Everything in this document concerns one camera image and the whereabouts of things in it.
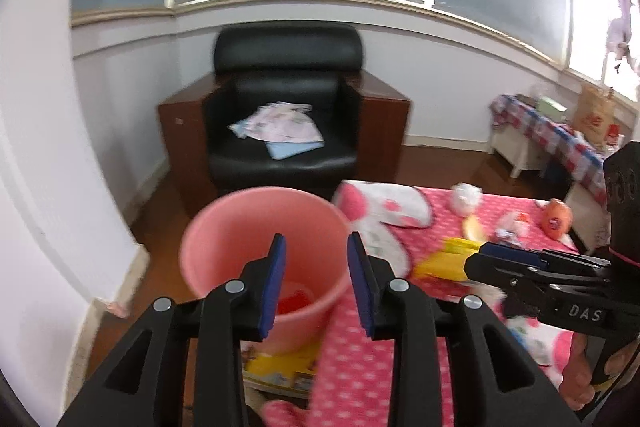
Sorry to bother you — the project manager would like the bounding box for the pink white wrapper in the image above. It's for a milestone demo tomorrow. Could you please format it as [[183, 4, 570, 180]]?
[[494, 210, 532, 247]]

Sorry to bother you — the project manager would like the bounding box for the red foam fruit net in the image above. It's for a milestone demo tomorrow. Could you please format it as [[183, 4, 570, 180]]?
[[277, 281, 316, 315]]

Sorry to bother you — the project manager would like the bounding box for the pink plastic trash bucket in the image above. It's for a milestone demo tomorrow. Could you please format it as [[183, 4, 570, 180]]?
[[178, 186, 353, 356]]

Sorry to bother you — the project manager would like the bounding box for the right hand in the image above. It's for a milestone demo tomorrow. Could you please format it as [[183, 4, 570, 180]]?
[[559, 333, 639, 411]]

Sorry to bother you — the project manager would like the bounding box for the pink polka dot table blanket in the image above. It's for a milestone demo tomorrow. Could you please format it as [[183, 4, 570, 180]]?
[[262, 181, 577, 426]]

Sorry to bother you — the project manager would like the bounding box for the yellow box under table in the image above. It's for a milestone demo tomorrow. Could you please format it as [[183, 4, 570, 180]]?
[[241, 341, 320, 399]]

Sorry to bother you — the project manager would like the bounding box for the side table with checkered cloth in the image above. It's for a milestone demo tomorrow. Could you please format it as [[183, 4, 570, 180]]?
[[490, 94, 606, 208]]

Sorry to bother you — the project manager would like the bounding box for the green tissue box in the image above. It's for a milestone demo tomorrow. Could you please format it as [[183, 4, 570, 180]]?
[[536, 96, 567, 124]]

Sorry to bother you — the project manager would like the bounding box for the brown paper shopping bag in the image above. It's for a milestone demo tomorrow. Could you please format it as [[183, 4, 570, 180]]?
[[572, 84, 615, 148]]

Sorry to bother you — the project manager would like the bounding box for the light blue paper on armchair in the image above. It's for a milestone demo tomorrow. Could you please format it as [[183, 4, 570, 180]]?
[[266, 141, 324, 160]]

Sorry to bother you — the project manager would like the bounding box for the black leather armchair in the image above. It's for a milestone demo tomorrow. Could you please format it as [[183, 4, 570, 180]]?
[[158, 20, 411, 216]]

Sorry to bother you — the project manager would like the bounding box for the floral cloth on armchair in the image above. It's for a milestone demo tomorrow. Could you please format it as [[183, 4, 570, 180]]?
[[228, 102, 323, 143]]

